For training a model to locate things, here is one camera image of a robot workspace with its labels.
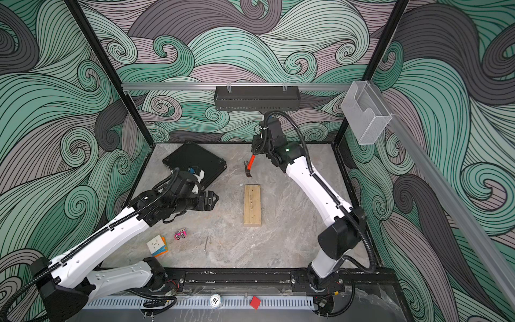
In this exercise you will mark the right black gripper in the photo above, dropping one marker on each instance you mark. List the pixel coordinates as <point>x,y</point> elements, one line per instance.
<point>258,140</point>

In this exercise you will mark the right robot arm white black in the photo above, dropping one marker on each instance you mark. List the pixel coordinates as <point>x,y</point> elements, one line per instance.
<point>344,238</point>

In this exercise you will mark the black hard case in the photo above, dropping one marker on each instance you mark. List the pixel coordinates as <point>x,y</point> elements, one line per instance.
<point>193,158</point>

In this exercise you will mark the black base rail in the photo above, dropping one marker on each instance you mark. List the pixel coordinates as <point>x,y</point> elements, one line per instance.
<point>287,279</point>

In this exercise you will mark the claw hammer orange black handle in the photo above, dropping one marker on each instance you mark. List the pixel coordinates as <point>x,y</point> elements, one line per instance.
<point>248,166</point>

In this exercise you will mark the aluminium wall rail back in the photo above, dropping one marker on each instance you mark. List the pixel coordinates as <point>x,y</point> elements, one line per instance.
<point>184,86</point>

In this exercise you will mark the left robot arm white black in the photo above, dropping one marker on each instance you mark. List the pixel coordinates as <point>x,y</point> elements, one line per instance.
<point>68,282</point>

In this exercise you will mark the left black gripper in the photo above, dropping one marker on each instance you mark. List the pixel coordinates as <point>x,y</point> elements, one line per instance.
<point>209,204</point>

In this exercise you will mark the white round knob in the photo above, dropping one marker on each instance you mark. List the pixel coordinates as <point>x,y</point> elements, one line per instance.
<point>215,301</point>

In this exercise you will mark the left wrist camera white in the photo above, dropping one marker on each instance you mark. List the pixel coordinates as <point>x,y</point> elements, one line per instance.
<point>198,173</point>

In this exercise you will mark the clear mesh wall holder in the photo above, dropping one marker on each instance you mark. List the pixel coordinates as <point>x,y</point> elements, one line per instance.
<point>366,111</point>

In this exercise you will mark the wooden block with nails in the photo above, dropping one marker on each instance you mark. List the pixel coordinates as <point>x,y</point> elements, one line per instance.
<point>252,206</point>

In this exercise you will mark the aluminium wall rail right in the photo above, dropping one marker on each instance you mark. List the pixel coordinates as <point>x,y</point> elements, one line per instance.
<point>410,129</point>

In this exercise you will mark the aluminium wall rail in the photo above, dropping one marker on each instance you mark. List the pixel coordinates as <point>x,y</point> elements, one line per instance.
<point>184,86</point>
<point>410,129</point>

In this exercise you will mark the pink toy car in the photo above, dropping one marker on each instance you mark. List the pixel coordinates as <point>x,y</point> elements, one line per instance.
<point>180,234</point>

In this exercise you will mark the white slotted cable duct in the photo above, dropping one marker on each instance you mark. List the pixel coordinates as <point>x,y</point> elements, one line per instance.
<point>202,302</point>

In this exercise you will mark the rubiks cube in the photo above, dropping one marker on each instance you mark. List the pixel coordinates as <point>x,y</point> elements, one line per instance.
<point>157,246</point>

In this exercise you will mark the red cube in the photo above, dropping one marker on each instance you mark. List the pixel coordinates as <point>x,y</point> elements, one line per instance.
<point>255,303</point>

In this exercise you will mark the black wall tray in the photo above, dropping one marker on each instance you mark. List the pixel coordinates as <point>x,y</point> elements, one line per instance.
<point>260,98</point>

